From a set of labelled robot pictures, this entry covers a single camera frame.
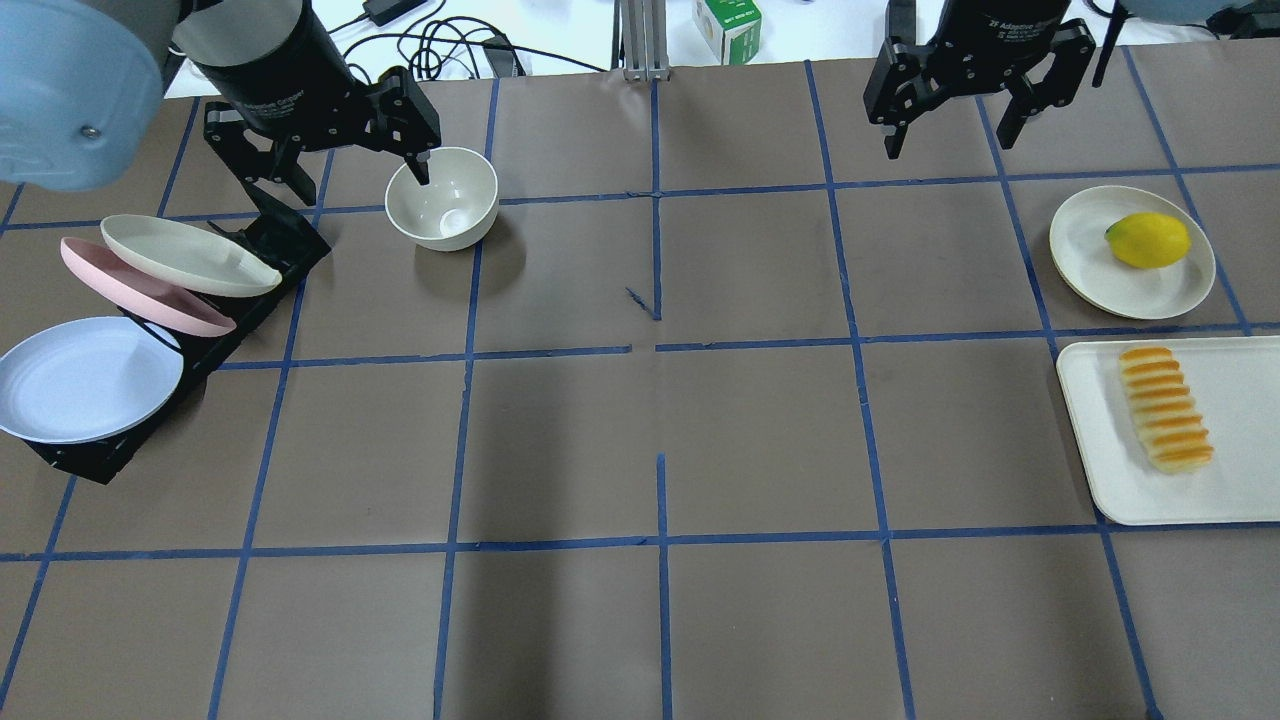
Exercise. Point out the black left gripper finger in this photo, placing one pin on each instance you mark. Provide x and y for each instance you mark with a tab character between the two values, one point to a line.
225	133
406	123

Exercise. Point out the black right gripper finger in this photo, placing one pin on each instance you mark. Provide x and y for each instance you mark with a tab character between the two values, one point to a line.
1071	50
901	88

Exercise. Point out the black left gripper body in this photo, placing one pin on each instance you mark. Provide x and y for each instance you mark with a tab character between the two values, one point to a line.
283	88

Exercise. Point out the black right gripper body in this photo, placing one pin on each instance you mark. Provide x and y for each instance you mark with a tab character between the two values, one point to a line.
985	35

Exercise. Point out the light blue plate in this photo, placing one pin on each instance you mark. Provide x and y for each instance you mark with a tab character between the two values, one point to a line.
88	379

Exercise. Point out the striped bread loaf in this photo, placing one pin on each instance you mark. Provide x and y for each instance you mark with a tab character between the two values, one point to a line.
1164	413

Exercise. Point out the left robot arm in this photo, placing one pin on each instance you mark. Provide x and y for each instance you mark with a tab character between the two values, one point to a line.
82	81

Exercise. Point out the cream plate in rack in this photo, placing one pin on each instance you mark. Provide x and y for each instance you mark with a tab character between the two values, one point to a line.
180	254

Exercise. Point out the pink plate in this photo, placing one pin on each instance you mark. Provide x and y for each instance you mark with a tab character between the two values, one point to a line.
156	301

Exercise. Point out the cream plate under lemon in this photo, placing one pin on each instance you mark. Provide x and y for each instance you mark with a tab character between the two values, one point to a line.
1083	256

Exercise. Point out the cream bowl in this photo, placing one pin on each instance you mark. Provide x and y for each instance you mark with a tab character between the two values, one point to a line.
454	210

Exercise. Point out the black power adapter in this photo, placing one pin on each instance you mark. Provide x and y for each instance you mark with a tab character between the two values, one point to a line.
384	12

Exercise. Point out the black dish rack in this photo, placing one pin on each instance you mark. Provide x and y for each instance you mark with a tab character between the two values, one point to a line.
287	242

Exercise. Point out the green white box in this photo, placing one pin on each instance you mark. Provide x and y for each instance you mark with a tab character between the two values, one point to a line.
732	29

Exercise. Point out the yellow lemon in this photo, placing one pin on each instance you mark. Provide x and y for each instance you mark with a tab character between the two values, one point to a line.
1148	240

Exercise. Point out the cream rectangular tray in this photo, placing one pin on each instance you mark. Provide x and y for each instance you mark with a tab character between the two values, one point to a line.
1235	383

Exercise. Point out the aluminium frame post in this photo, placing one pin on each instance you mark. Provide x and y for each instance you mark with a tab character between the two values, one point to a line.
640	40

